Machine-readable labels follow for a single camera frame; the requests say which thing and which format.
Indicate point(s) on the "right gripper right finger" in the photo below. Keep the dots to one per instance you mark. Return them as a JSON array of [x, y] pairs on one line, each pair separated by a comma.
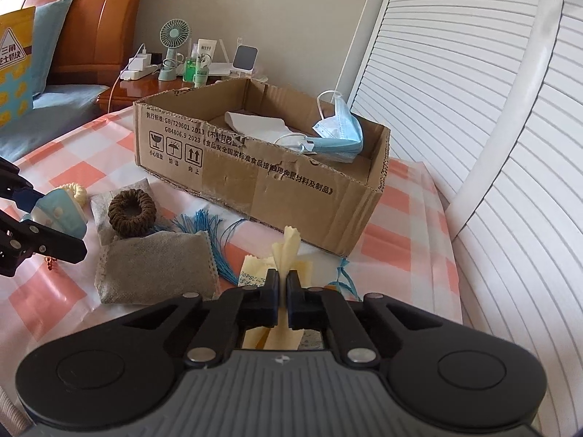
[[326, 311]]

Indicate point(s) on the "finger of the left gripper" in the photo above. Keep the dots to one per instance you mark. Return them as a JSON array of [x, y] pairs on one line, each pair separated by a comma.
[[16, 188], [45, 241]]

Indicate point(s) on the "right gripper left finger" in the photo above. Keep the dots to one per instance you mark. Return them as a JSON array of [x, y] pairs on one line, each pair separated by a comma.
[[236, 311]]

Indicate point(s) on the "white blue owl toy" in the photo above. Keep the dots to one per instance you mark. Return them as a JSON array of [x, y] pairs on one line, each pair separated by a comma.
[[60, 211]]

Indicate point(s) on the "yellow cloth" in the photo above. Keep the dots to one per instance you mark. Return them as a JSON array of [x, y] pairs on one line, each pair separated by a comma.
[[254, 271]]

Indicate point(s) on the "cream scrunchie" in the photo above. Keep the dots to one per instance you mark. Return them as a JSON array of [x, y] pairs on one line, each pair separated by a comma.
[[77, 192]]

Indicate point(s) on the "blue tassel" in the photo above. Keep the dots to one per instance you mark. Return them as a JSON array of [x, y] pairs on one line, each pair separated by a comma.
[[219, 235]]

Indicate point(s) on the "brown scrunchie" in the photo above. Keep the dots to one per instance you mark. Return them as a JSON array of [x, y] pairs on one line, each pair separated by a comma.
[[132, 213]]

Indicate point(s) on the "grey fabric sachet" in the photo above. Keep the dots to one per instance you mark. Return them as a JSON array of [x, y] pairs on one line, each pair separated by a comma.
[[100, 203], [157, 267]]

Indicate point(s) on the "blue surgical mask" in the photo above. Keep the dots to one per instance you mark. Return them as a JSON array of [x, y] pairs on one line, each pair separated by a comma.
[[339, 137]]

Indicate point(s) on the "white paper towel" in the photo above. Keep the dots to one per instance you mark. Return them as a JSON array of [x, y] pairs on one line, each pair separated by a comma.
[[268, 129]]

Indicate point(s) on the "grey bedsheet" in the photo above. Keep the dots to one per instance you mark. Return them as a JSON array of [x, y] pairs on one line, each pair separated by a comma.
[[58, 110]]

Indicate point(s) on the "blue yellow pillow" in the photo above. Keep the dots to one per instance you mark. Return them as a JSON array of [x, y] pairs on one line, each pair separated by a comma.
[[29, 37]]

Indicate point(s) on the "cardboard box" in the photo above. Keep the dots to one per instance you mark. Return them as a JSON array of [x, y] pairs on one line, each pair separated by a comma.
[[182, 137]]

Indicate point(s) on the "wooden headboard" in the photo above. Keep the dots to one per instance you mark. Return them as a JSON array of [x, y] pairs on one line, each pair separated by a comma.
[[94, 43]]

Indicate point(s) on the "white power strip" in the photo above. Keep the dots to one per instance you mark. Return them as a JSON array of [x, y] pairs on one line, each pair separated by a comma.
[[139, 66]]

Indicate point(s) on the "green desk fan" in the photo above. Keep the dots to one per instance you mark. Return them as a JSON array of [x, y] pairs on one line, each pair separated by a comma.
[[173, 35]]

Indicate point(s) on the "green tube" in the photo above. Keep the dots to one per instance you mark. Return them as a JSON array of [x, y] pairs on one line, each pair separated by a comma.
[[203, 60]]

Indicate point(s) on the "phone stand mirror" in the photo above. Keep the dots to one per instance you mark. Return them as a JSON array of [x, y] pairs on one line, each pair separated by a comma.
[[243, 64]]

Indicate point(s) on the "white curved frame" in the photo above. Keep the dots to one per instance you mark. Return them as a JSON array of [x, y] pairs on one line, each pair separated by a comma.
[[513, 117]]

